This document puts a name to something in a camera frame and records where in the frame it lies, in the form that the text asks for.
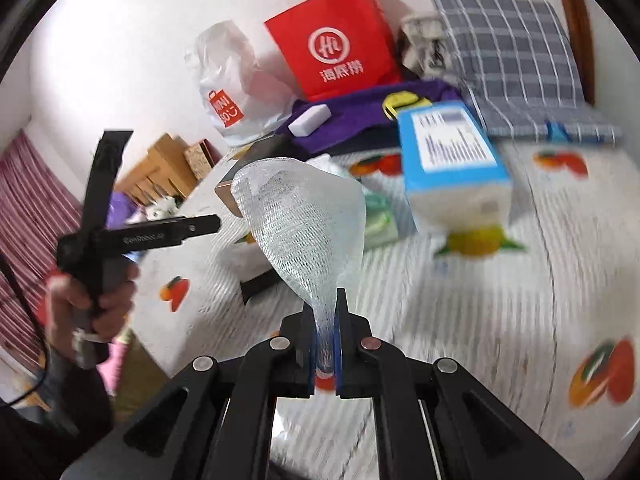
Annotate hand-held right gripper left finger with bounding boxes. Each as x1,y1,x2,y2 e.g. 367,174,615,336
60,310,321,480

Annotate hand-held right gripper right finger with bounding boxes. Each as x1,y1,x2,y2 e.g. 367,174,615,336
332,287,583,480

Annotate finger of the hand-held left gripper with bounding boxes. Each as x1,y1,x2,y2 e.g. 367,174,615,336
181,214,222,237

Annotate white foam fruit net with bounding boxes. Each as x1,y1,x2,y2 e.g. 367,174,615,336
231,157,367,378

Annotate person's left forearm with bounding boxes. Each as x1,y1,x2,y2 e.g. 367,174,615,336
0,342,118,480

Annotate person's left hand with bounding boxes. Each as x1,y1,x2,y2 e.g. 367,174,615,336
45,260,141,347

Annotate purple plush toy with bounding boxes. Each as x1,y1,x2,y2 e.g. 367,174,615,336
105,192,139,226

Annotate white plush toy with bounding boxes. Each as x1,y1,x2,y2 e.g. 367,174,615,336
127,195,182,224

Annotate brown patterned box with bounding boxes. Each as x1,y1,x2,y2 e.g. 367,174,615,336
184,141,224,181

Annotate red striped curtain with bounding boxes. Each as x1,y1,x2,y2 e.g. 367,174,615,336
0,130,84,376

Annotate wooden furniture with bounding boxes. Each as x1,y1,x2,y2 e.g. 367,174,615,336
115,132,202,206

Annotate black rectangular bar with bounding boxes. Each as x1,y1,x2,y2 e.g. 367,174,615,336
240,270,282,307

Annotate black box with gold end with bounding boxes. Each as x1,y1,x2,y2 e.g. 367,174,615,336
215,135,287,222

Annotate crumpled white tissue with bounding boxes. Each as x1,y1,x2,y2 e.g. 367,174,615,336
305,154,347,177

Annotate green white packet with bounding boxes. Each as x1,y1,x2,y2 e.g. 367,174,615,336
362,191,399,252

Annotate small white box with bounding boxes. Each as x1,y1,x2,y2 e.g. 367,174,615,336
289,104,333,137

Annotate white plastic bag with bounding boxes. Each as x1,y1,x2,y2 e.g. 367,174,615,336
185,20,299,148

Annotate pink cloth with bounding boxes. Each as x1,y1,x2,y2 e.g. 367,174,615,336
97,335,129,397

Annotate purple cloth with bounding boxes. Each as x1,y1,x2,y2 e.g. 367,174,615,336
275,79,463,156

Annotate blue tissue pack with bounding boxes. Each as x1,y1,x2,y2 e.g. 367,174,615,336
396,101,513,237

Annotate red paper bag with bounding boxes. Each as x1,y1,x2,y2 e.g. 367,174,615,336
264,0,404,102

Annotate grey printed cloth bag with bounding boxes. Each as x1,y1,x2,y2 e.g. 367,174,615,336
398,12,449,79

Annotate folded grey plaid cloth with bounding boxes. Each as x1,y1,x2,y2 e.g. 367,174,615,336
465,94,623,147

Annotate grey plaid pillow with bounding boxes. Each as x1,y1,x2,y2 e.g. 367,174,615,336
431,0,587,107

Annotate wooden headboard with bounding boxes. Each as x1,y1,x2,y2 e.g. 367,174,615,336
547,0,597,107

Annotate black cable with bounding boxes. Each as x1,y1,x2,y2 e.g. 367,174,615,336
0,254,53,407

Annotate yellow ring-shaped object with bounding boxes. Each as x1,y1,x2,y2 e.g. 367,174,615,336
382,91,432,120

